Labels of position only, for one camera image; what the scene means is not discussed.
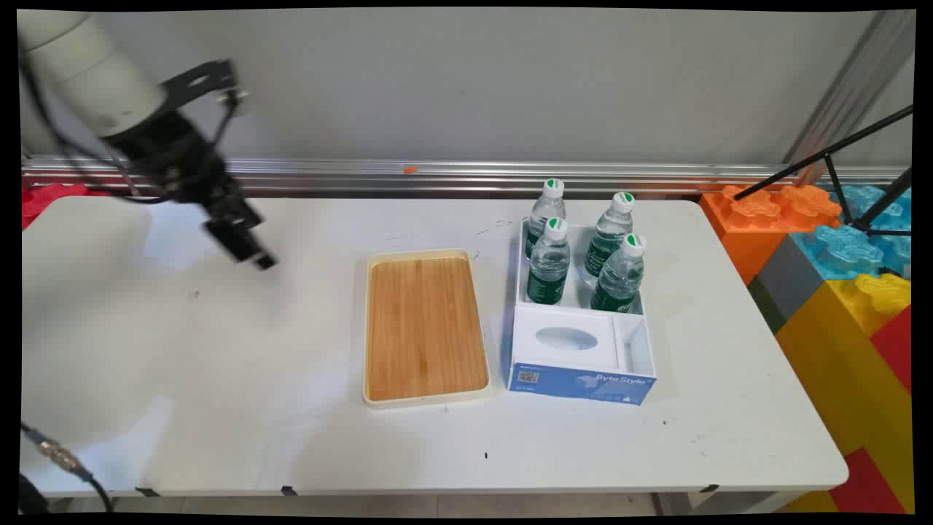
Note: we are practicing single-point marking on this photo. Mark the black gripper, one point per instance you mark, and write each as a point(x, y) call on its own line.
point(171, 157)

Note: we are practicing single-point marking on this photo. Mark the water bottle with green label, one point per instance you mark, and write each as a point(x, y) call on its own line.
point(545, 210)
point(609, 237)
point(619, 281)
point(549, 268)

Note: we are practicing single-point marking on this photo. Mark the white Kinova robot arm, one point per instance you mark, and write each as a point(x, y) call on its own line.
point(80, 65)

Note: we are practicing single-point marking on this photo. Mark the red giant building block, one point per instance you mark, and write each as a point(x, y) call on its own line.
point(51, 200)
point(871, 485)
point(895, 350)

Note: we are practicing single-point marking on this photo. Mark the cream tray with bamboo base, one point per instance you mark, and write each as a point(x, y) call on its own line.
point(425, 328)

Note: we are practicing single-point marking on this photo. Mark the white and blue cardboard box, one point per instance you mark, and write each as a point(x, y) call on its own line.
point(579, 350)

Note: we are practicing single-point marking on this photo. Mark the orange giant building block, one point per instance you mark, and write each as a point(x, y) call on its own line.
point(758, 219)

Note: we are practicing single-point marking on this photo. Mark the grey giant building block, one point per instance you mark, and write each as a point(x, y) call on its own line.
point(791, 281)

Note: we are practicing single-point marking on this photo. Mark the black tripod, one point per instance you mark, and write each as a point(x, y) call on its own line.
point(849, 171)

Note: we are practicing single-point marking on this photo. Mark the blue giant building block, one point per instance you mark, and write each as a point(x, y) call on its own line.
point(860, 240)

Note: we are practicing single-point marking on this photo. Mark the yellow giant building block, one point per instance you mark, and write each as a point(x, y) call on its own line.
point(845, 364)

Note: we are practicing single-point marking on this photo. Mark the aluminium upright profile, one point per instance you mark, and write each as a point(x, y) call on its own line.
point(849, 95)

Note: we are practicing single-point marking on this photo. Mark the small silver wrist camera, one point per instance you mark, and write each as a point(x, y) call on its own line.
point(235, 100)

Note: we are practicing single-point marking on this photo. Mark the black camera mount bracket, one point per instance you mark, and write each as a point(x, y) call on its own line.
point(197, 79)

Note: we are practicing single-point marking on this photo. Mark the aluminium rail along wall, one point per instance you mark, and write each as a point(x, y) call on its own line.
point(474, 177)

